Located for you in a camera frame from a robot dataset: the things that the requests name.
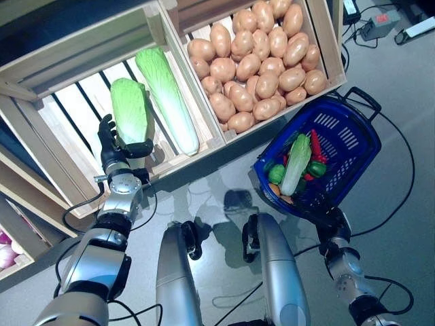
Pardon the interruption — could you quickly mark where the robot right leg silver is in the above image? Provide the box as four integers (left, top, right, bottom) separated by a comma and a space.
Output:
241, 212, 312, 326

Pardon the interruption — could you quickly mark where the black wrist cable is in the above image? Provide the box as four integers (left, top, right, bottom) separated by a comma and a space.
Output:
364, 274, 415, 315

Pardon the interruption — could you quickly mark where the robot left hand black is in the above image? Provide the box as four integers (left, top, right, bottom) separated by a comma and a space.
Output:
97, 114, 155, 171

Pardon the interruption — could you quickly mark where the robot leg silver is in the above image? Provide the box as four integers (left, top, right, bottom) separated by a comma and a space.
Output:
155, 220, 205, 326
241, 212, 312, 326

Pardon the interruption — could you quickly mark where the black power adapter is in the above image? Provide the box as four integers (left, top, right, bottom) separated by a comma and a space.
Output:
342, 0, 358, 22

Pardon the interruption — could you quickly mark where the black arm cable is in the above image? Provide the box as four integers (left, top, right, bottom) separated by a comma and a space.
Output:
62, 175, 114, 236

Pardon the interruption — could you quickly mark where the wooden potato crate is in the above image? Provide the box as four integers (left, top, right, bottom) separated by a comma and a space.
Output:
158, 0, 349, 146

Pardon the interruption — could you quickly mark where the red chili pepper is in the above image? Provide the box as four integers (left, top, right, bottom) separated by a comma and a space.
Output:
310, 129, 328, 164

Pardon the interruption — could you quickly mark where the black basket handle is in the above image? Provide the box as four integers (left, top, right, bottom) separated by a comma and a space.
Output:
338, 86, 383, 120

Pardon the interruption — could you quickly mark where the green bell pepper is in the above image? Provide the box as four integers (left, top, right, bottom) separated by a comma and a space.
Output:
307, 160, 328, 179
268, 164, 287, 186

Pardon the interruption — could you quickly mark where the wooden slatted cabbage crate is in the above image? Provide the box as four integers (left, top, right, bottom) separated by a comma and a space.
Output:
0, 0, 228, 220

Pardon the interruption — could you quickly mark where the robot right hand black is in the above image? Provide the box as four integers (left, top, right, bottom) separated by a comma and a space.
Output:
304, 191, 352, 240

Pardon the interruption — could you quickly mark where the wooden onion crate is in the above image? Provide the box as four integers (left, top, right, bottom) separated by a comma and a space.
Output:
0, 142, 82, 293

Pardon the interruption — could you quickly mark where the robot left leg silver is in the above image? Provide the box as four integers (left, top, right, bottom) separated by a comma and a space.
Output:
155, 220, 205, 326

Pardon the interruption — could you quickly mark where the grey box with red display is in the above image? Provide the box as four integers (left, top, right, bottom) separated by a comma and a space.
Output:
359, 9, 402, 41

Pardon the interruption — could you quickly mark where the long green napa cabbage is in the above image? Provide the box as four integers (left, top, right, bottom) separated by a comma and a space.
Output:
135, 47, 201, 157

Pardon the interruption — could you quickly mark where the blue plastic shopping basket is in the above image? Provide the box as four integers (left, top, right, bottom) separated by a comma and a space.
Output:
253, 94, 383, 214

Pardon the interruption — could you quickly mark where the thin black floor cable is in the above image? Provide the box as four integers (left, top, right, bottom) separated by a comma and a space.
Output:
211, 280, 266, 310

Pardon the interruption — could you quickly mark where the white flat bar device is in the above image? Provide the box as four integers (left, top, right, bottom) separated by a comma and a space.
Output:
403, 16, 435, 39

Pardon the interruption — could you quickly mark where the napa cabbage with white stem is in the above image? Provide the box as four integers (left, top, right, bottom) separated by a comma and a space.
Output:
279, 133, 313, 198

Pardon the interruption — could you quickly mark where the short green napa cabbage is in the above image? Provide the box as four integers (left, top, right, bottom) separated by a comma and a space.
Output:
109, 77, 156, 147

